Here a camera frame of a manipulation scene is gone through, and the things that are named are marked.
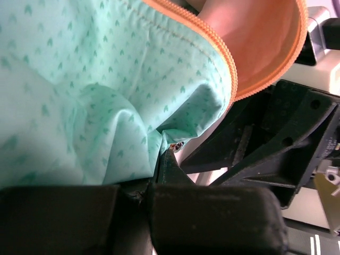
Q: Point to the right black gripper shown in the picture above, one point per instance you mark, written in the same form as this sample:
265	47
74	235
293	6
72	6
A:
274	138

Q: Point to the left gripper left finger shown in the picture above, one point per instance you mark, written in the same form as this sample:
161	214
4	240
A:
72	220

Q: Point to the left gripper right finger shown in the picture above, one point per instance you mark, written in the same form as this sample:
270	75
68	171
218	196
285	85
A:
186	218

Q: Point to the orange and teal gradient jacket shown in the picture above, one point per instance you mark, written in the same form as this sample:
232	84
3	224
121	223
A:
93	91

